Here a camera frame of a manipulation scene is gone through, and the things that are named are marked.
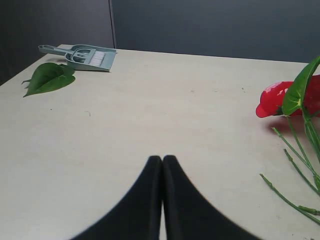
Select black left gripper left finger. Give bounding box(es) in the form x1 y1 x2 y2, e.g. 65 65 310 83
73 155 162 240

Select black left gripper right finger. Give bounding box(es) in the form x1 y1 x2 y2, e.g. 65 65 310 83
163 155 257 240

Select red artificial anthurium flower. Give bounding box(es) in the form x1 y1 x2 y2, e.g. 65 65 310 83
255 55 320 226

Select loose green leaf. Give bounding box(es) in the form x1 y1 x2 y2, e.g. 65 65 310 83
23 62 76 97

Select small green hand brush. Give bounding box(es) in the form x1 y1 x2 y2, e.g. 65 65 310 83
38 45 106 66

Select green plastic dustpan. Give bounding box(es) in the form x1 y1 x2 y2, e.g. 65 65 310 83
65 44 117 72

